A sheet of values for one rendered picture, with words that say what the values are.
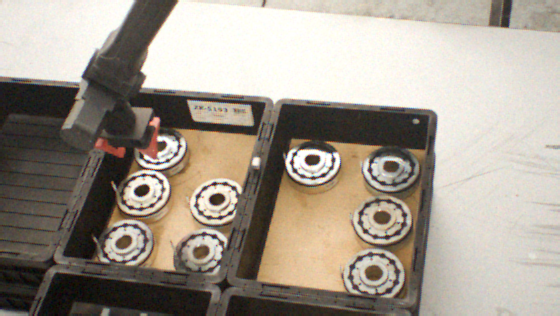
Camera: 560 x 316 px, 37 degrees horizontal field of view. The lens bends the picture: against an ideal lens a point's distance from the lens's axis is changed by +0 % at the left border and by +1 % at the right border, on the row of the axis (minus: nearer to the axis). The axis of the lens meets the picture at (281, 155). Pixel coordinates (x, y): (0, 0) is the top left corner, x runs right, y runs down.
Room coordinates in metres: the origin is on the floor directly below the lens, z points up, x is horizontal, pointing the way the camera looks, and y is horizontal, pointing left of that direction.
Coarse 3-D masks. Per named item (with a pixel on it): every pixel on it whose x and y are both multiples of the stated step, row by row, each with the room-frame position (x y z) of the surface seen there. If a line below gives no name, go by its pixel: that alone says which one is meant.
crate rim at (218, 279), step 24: (168, 96) 1.10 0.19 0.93; (192, 96) 1.08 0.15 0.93; (216, 96) 1.07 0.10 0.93; (240, 96) 1.06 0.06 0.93; (264, 120) 0.99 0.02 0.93; (96, 168) 0.96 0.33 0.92; (72, 216) 0.85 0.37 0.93; (240, 216) 0.79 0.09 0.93; (72, 264) 0.76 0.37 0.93; (120, 264) 0.74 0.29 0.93
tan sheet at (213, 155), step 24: (192, 144) 1.05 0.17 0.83; (216, 144) 1.04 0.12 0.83; (240, 144) 1.03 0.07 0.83; (192, 168) 0.99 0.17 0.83; (216, 168) 0.98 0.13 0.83; (240, 168) 0.97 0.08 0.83; (192, 192) 0.93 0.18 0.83; (120, 216) 0.91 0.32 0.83; (168, 216) 0.89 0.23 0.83; (192, 216) 0.88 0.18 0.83; (168, 240) 0.84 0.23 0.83; (168, 264) 0.79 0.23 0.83
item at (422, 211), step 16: (272, 112) 1.00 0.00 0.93; (384, 112) 0.96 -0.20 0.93; (400, 112) 0.95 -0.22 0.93; (416, 112) 0.94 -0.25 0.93; (432, 112) 0.93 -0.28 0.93; (272, 128) 0.98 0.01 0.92; (432, 128) 0.90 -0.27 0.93; (432, 144) 0.86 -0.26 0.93; (432, 160) 0.83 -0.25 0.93; (256, 176) 0.87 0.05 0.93; (256, 192) 0.83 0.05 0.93; (416, 224) 0.71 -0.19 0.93; (240, 240) 0.74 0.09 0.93; (416, 240) 0.68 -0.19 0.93; (240, 256) 0.71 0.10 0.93; (416, 256) 0.66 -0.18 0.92; (416, 272) 0.62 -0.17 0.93; (256, 288) 0.65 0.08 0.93; (272, 288) 0.64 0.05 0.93; (304, 288) 0.63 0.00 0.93; (416, 288) 0.60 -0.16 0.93; (384, 304) 0.58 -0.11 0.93; (400, 304) 0.58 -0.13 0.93; (416, 304) 0.58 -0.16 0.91
